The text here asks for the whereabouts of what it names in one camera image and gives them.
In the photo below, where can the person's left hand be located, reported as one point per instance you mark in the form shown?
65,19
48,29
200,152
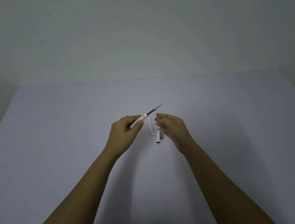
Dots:
121,136

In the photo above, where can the person's right hand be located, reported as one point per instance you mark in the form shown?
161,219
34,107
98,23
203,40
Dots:
175,130

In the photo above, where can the person's left thumb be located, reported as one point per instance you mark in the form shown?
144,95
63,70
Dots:
138,126

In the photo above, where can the person's right thumb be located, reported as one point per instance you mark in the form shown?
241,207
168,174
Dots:
165,131

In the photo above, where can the white pen with dark refill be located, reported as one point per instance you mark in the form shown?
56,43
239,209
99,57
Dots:
144,115

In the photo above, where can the person's left forearm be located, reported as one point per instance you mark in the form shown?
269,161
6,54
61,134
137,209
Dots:
75,202

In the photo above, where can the person's right forearm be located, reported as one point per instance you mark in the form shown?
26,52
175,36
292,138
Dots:
226,186

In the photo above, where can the grey pen cap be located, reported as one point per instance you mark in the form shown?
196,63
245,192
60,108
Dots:
162,135

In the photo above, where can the white pen cap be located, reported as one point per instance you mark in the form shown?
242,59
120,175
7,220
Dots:
158,136

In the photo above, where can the white pen refill tube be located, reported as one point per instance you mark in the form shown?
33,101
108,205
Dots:
150,126

